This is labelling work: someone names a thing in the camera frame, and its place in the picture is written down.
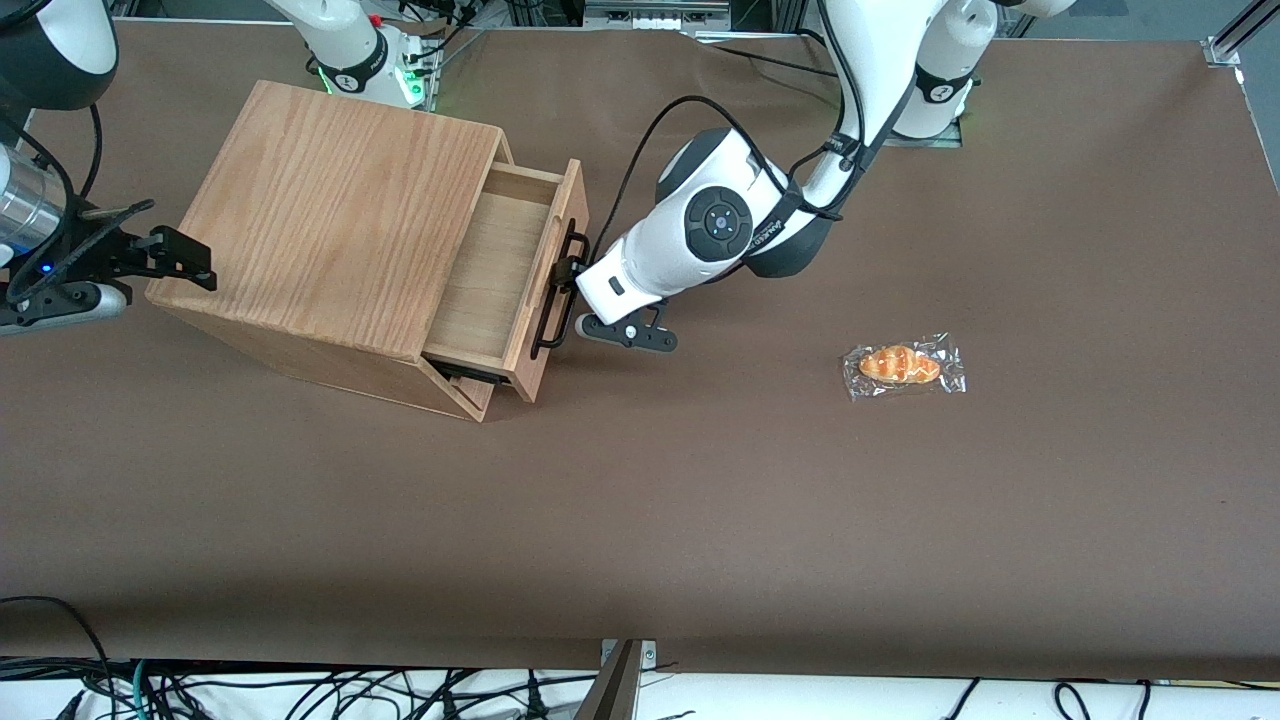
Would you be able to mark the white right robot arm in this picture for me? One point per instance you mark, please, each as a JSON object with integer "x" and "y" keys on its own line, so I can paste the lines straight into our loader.
{"x": 340, "y": 40}

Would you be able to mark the grey equipment box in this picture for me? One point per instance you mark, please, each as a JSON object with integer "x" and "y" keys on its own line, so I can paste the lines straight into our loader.
{"x": 655, "y": 14}

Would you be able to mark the silver metal bracket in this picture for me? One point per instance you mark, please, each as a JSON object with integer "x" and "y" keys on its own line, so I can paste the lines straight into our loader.
{"x": 650, "y": 652}

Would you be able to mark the dark angled bar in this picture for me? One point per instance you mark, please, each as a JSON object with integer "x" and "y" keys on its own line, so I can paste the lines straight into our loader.
{"x": 612, "y": 690}

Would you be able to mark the light wooden cabinet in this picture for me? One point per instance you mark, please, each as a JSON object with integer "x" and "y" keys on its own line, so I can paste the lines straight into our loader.
{"x": 320, "y": 200}

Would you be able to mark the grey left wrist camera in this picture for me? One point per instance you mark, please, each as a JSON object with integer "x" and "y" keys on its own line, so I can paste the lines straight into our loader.
{"x": 630, "y": 335}

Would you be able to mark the bread in clear wrapper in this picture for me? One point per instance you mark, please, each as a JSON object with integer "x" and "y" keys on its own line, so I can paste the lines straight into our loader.
{"x": 900, "y": 365}

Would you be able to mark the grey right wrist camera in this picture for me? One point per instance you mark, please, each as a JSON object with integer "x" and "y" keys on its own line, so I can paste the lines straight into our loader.
{"x": 70, "y": 305}

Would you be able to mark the aluminium frame profile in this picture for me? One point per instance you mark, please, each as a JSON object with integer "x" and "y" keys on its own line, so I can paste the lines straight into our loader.
{"x": 1235, "y": 35}

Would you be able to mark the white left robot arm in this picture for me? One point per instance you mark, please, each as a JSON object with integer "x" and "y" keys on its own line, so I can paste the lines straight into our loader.
{"x": 720, "y": 220}

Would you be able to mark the light wooden drawer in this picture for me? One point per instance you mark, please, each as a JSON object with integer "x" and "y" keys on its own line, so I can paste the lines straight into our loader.
{"x": 490, "y": 270}

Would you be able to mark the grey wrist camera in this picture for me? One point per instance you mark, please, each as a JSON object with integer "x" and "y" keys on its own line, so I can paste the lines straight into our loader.
{"x": 70, "y": 305}
{"x": 630, "y": 335}

